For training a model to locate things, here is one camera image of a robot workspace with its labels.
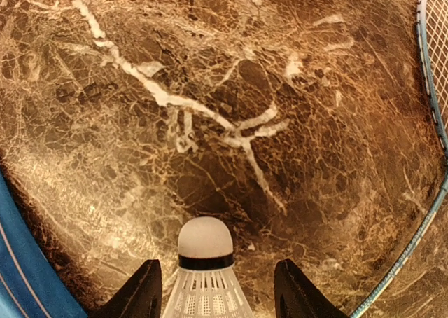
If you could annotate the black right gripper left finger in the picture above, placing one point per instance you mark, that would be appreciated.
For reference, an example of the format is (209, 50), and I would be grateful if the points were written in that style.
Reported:
(140, 296)

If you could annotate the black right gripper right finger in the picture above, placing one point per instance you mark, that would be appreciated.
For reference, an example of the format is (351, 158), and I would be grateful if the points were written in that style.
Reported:
(297, 297)

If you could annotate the white shuttlecock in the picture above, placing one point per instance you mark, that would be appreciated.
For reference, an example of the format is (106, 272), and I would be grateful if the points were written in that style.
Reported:
(206, 284)

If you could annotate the blue racket bag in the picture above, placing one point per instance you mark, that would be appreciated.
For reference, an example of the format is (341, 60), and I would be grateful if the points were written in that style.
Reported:
(29, 285)

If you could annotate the right blue badminton racket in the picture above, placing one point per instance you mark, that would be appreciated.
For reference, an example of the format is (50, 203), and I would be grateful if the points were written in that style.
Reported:
(431, 28)

